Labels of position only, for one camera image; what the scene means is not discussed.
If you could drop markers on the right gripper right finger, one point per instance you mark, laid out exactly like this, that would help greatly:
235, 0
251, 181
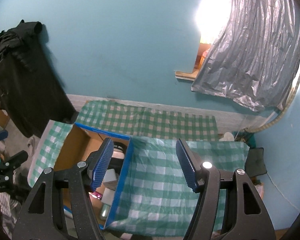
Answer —
190, 166

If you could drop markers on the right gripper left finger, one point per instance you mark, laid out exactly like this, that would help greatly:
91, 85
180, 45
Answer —
98, 162

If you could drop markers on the pink gold lighter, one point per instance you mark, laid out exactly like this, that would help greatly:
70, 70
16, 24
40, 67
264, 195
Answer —
96, 195

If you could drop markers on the blue-rimmed cardboard box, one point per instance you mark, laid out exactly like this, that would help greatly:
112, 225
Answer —
76, 148

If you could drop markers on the white square box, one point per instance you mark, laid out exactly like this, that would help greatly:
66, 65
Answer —
108, 196

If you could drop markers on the black power adapter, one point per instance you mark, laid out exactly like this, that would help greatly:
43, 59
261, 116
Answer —
115, 164

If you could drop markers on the white octagonal case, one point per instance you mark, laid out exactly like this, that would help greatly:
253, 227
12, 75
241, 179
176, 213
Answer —
110, 175

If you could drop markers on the white oval case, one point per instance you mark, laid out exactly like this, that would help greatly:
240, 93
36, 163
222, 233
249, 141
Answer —
118, 155

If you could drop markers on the white charger cube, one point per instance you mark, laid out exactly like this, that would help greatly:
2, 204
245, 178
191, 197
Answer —
112, 185

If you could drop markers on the teal metal cylinder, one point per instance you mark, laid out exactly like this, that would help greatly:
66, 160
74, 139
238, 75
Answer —
104, 212

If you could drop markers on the striped cloth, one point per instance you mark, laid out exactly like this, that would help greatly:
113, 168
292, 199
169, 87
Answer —
10, 209

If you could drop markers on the white sandals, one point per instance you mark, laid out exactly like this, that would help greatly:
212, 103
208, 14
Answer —
31, 146

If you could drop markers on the green checkered tablecloth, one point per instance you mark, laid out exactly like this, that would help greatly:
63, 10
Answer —
155, 199

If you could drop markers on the wooden window ledge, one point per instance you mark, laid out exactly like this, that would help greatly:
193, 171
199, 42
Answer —
186, 76

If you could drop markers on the black hanging garment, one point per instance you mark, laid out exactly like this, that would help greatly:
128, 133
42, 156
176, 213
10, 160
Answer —
30, 92

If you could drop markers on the orange boxes on ledge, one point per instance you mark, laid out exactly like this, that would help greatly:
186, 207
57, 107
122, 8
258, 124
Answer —
202, 58

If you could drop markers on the silver foil curtain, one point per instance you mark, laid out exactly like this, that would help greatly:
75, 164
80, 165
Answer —
256, 57

